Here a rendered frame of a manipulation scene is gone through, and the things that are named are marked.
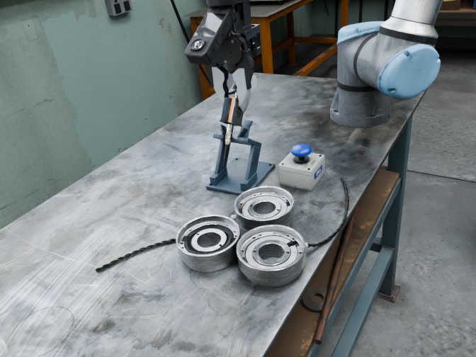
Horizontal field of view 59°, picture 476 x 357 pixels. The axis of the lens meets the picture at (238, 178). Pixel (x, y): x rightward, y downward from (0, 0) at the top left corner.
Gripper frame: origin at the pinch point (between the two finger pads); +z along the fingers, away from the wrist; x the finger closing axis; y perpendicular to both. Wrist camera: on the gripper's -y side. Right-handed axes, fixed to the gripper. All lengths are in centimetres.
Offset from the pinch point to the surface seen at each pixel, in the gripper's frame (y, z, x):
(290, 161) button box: 1.4, 11.4, -10.6
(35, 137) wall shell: 47, 49, 147
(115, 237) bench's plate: -26.5, 16.0, 12.2
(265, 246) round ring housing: -21.2, 13.4, -15.9
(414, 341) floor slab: 37, 96, -36
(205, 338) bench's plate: -38.3, 16.0, -14.9
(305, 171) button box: -0.8, 11.6, -14.8
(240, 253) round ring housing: -24.5, 13.0, -13.2
